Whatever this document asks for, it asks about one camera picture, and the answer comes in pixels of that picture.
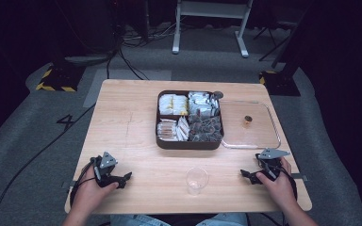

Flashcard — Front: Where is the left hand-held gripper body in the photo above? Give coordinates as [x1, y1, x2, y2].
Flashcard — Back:
[90, 151, 121, 189]

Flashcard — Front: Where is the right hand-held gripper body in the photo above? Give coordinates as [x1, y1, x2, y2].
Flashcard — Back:
[255, 148, 291, 181]

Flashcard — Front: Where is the person's right hand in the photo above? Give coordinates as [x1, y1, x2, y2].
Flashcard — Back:
[255, 157, 297, 212]

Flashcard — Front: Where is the person's left hand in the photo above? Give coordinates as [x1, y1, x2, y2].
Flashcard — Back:
[73, 166, 120, 215]

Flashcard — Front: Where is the clear box lid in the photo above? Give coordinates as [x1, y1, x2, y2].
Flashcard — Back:
[215, 100, 282, 151]

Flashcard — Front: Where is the clear plastic cup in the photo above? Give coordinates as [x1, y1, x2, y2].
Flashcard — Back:
[185, 167, 210, 197]

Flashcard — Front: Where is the pile of brown packets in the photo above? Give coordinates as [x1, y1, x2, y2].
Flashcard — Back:
[188, 114, 223, 143]

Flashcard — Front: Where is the pile of white stick packets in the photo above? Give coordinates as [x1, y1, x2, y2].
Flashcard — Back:
[156, 116, 190, 142]

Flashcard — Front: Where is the brown compartment box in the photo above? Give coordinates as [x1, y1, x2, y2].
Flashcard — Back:
[155, 89, 225, 151]

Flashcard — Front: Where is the yellow black striped stand base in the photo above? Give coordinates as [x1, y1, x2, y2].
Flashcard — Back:
[35, 63, 87, 93]
[258, 70, 302, 97]

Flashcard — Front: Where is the pile of silver packets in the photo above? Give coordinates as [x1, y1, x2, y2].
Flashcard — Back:
[188, 91, 221, 118]

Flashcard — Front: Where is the pile of white yellow packets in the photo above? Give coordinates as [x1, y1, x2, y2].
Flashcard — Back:
[158, 93, 189, 117]

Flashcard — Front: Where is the black tripod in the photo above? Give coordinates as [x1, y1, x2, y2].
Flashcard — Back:
[252, 22, 298, 62]

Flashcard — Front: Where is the grey table bracket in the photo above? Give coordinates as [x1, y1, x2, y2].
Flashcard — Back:
[61, 180, 77, 191]
[291, 172, 309, 183]

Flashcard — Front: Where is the right hand-held gripper cable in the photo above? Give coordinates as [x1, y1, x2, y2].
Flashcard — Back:
[277, 164, 299, 226]

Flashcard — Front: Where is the hand-held gripper cable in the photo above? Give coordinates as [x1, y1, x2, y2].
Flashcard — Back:
[277, 164, 299, 226]
[69, 159, 98, 209]

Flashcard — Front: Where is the left hand-held gripper cable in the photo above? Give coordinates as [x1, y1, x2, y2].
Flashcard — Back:
[69, 159, 98, 209]

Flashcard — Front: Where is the black floor cable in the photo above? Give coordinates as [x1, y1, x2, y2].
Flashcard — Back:
[0, 103, 97, 226]

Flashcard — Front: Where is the black stand post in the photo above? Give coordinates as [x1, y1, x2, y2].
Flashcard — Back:
[270, 0, 317, 76]

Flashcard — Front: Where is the white desk frame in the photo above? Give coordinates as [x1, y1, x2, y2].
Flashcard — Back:
[172, 0, 255, 58]

